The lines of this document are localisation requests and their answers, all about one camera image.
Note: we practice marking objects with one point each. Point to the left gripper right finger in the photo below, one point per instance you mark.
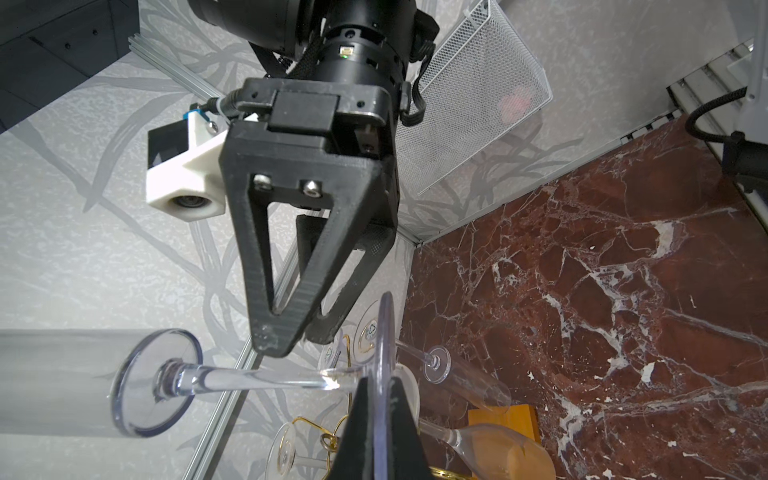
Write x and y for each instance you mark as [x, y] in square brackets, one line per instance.
[406, 456]

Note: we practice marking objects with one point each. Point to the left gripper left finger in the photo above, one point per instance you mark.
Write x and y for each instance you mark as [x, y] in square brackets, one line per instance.
[354, 459]

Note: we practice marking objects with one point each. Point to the clear wine glass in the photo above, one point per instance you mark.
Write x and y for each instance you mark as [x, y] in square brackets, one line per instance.
[139, 383]
[478, 388]

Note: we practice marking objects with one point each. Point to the gold wire glass rack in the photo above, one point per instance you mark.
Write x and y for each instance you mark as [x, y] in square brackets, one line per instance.
[327, 438]

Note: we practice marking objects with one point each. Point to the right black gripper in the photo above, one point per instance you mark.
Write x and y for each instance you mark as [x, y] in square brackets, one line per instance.
[307, 166]

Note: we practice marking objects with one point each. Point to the white wire mesh basket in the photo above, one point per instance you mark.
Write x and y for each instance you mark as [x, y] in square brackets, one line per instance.
[482, 82]

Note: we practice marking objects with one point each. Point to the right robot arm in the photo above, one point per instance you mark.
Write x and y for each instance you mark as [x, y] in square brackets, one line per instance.
[347, 42]

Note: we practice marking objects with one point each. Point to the yellow wooden rack base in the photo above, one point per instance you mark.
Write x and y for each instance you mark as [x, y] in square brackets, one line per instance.
[521, 418]

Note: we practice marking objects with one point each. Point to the front amber wine glass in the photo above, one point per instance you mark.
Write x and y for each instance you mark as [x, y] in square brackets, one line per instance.
[490, 451]

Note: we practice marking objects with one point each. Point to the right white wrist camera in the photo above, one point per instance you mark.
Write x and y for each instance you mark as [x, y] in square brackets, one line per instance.
[183, 178]

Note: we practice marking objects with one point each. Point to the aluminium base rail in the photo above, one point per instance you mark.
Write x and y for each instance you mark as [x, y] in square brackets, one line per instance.
[726, 73]

